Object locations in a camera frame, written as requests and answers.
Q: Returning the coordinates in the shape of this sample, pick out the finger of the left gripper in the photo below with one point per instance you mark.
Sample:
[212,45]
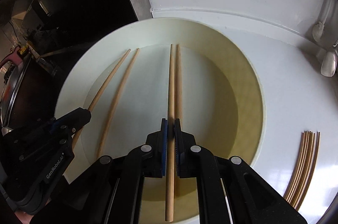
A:
[73,121]

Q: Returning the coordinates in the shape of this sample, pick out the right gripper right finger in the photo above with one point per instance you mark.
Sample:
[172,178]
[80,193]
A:
[229,190]

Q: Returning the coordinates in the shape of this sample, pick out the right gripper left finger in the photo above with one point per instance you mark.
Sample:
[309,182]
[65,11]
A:
[126,175]

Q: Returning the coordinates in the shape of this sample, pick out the white round bowl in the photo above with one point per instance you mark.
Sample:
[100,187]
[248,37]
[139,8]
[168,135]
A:
[221,94]

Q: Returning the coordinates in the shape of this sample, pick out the dark pot with lid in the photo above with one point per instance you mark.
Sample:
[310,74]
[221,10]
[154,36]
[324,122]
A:
[13,78]

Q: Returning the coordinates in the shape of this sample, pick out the metal spatula hanging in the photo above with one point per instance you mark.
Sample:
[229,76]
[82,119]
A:
[329,64]

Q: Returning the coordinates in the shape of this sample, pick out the white dish brush hanging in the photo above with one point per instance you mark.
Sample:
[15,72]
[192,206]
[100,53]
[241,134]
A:
[318,28]

